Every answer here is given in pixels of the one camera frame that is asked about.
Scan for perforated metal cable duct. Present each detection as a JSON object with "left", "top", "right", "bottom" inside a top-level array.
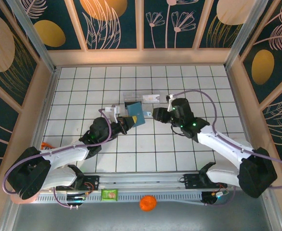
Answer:
[{"left": 37, "top": 192, "right": 204, "bottom": 203}]

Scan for aluminium frame post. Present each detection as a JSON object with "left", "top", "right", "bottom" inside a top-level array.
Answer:
[
  {"left": 7, "top": 0, "right": 58, "bottom": 73},
  {"left": 224, "top": 0, "right": 269, "bottom": 69}
]

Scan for orange ball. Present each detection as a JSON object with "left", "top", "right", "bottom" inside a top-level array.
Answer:
[{"left": 139, "top": 195, "right": 157, "bottom": 212}]

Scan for clear acrylic card stand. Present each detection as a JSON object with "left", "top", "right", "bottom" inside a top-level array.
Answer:
[{"left": 122, "top": 90, "right": 161, "bottom": 112}]

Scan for black electronics box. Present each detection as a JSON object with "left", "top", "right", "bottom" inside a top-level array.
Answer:
[
  {"left": 201, "top": 190, "right": 228, "bottom": 206},
  {"left": 67, "top": 194, "right": 88, "bottom": 202}
]

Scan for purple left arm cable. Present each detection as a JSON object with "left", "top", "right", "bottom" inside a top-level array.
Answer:
[{"left": 2, "top": 108, "right": 115, "bottom": 210}]

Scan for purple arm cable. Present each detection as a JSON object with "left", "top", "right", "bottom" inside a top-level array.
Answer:
[
  {"left": 2, "top": 108, "right": 115, "bottom": 210},
  {"left": 173, "top": 89, "right": 282, "bottom": 207}
]

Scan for green snack packet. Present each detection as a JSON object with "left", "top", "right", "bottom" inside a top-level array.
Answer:
[{"left": 101, "top": 189, "right": 119, "bottom": 202}]

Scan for orange plastic object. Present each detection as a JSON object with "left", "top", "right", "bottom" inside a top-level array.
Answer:
[{"left": 41, "top": 141, "right": 57, "bottom": 150}]

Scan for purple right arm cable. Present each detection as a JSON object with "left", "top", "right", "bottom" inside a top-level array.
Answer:
[{"left": 173, "top": 89, "right": 282, "bottom": 207}]

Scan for teal card holder wallet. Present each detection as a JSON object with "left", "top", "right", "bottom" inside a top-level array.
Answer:
[{"left": 127, "top": 102, "right": 147, "bottom": 128}]

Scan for silver VIP credit card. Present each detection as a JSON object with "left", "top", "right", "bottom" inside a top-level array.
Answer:
[{"left": 142, "top": 94, "right": 160, "bottom": 103}]

